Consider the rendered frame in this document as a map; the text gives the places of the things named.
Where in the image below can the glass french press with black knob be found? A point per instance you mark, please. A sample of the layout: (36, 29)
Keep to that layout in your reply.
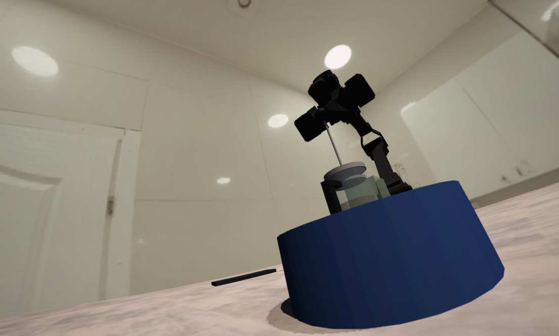
(348, 185)

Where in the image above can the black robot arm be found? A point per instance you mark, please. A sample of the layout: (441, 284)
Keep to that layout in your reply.
(320, 90)

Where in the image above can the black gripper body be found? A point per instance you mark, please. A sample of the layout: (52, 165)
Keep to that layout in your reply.
(360, 90)

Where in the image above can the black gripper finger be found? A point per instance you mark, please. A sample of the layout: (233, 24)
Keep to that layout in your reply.
(340, 103)
(319, 127)

